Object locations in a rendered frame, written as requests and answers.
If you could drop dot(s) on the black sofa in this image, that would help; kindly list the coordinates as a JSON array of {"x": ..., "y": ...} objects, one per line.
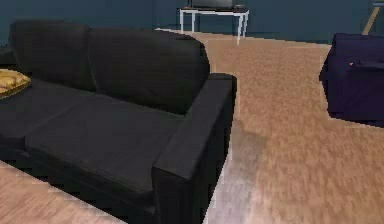
[{"x": 110, "y": 126}]

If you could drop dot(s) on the white table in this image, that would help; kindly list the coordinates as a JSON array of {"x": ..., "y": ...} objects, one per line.
[{"x": 218, "y": 14}]

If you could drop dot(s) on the black television set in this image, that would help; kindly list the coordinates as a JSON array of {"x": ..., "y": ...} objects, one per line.
[{"x": 211, "y": 3}]

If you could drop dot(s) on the dark purple armchair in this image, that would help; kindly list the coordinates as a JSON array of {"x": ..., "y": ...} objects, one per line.
[{"x": 356, "y": 80}]

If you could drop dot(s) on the yellow cushion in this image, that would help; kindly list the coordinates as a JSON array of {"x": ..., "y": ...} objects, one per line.
[{"x": 10, "y": 83}]

